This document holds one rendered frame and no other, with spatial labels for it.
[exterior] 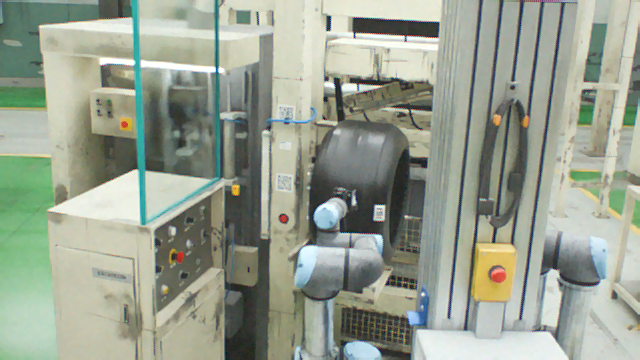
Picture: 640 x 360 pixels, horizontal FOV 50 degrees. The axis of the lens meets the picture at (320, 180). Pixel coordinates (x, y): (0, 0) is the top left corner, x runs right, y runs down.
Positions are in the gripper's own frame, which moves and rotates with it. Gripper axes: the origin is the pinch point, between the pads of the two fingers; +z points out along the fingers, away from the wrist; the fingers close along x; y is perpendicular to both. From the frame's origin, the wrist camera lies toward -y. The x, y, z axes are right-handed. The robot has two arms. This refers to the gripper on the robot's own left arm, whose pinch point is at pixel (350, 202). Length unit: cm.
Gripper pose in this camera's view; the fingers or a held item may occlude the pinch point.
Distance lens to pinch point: 258.7
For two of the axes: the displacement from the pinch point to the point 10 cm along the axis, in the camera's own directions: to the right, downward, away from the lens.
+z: 3.0, -1.7, 9.4
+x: -9.5, -1.3, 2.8
